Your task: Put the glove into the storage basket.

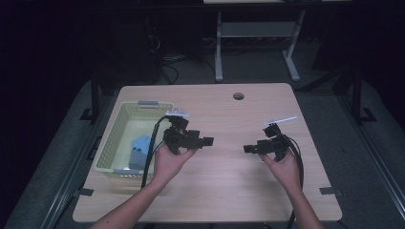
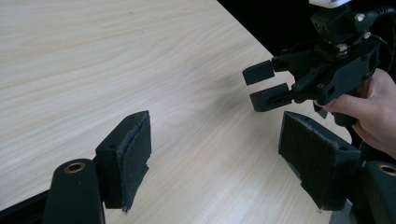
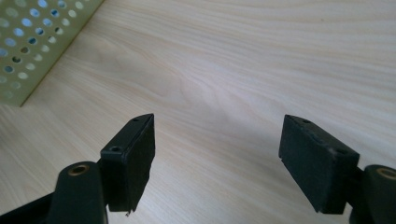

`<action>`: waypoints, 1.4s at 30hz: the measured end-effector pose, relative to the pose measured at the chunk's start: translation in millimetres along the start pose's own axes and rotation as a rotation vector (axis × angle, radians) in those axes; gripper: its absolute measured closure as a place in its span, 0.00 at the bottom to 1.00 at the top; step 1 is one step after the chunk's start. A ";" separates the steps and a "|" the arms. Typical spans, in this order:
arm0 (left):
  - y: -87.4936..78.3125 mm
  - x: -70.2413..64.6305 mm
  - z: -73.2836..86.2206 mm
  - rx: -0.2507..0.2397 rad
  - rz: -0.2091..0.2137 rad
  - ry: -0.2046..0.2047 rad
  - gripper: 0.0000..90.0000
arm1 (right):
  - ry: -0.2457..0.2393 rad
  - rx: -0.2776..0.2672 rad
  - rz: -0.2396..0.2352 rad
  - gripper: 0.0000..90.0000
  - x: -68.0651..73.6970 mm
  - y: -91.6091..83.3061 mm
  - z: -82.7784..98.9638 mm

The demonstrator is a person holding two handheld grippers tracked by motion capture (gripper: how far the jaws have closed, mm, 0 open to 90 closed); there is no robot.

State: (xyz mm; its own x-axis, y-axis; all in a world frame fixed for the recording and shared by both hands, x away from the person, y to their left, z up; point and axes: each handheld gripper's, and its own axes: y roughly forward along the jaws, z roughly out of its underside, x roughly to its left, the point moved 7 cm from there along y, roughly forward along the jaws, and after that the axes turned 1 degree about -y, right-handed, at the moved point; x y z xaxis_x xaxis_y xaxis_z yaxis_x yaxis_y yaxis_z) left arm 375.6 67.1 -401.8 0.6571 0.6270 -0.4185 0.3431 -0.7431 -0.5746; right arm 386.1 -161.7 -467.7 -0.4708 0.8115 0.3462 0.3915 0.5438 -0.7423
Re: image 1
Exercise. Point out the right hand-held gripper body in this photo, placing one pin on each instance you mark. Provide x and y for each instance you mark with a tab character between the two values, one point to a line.
277	144

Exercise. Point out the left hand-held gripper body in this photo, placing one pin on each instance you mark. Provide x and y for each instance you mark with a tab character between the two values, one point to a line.
178	136

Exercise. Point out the blue and grey glove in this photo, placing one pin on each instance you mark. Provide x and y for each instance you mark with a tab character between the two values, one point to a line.
145	140
137	157

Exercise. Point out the pale yellow plastic basket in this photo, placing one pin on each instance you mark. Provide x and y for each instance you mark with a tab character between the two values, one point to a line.
127	127

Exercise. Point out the person's right hand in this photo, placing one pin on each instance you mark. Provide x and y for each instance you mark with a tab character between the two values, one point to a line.
285	171

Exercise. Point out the person's left hand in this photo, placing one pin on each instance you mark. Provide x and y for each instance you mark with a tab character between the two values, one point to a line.
168	165

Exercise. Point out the black tape strip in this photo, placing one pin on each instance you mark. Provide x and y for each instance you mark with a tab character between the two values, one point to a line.
331	191
83	192

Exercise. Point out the black metal stand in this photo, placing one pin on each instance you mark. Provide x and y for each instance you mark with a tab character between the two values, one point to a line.
357	95
94	95

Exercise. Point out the grey metal table frame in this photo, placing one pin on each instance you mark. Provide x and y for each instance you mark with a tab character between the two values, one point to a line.
254	30

